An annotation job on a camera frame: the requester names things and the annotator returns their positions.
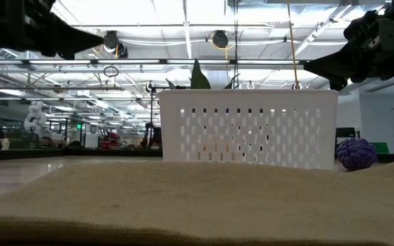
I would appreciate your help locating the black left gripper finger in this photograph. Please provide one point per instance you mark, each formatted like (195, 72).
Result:
(70, 48)
(74, 34)

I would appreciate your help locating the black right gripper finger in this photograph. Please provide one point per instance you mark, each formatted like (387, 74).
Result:
(337, 59)
(337, 76)

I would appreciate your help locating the purple toy grapes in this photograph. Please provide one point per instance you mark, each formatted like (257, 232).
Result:
(356, 153)

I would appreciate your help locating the white perforated plastic basket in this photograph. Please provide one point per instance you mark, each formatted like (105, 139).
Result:
(171, 130)

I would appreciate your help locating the tan toy potato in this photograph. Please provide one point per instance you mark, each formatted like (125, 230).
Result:
(215, 147)

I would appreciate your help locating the black background robot arm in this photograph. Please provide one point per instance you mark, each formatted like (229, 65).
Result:
(156, 135)

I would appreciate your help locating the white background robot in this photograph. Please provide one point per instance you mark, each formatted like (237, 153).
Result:
(34, 116)

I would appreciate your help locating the green panel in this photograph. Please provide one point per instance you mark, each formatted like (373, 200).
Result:
(380, 147)

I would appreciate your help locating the red background machine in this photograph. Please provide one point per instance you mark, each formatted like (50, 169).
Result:
(109, 141)

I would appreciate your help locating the white container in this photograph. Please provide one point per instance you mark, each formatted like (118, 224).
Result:
(5, 144)

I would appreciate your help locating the green plant in white pot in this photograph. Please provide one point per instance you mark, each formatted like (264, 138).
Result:
(198, 78)

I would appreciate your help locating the folded olive cloth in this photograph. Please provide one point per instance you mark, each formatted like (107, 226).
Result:
(197, 205)

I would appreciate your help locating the black metal rig frame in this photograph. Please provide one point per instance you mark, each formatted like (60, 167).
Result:
(80, 154)

